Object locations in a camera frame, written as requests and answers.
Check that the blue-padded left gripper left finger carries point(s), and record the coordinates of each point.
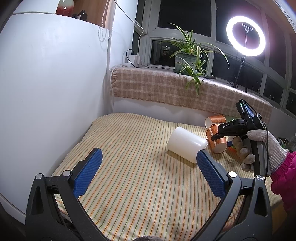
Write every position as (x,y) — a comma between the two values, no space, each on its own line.
(54,211)

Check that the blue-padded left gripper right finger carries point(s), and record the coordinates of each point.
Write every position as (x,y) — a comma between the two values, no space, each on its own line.
(244,211)

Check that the orange patterned paper cup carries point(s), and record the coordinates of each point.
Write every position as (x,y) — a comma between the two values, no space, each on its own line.
(217,145)

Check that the pink sleeve forearm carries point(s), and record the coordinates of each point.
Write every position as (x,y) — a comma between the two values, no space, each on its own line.
(284,182)

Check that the white plastic cup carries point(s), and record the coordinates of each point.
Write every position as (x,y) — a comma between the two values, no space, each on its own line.
(186,144)

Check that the right hand in knit glove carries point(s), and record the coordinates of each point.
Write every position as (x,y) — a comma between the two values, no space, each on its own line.
(276,153)

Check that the black tripod stand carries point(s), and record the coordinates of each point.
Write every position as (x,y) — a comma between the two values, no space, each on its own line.
(240,70)

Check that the spider plant in green pot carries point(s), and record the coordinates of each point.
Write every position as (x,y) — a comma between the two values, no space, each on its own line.
(191,57)

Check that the striped yellow table cloth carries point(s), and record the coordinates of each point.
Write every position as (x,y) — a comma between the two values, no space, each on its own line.
(141,188)

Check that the plaid beige sill cloth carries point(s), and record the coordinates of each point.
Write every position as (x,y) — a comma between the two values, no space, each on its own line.
(170,88)

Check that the white power strip with plugs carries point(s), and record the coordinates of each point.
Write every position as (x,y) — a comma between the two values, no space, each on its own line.
(132,60)

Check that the small black jar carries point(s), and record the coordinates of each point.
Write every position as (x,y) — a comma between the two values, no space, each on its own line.
(80,16)

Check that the red white ceramic vase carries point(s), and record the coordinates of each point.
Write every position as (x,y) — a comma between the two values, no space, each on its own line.
(65,7)

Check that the white ring light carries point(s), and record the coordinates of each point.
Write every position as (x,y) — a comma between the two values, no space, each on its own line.
(246,36)

